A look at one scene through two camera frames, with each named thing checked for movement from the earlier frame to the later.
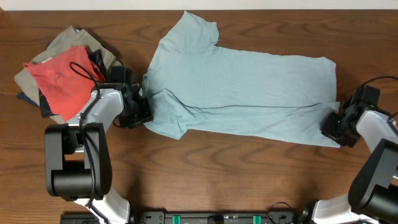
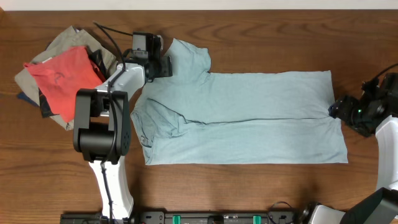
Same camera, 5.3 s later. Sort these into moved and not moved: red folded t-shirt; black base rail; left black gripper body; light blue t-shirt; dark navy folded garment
Moved: light blue t-shirt; left black gripper body
Not moved: red folded t-shirt; black base rail; dark navy folded garment
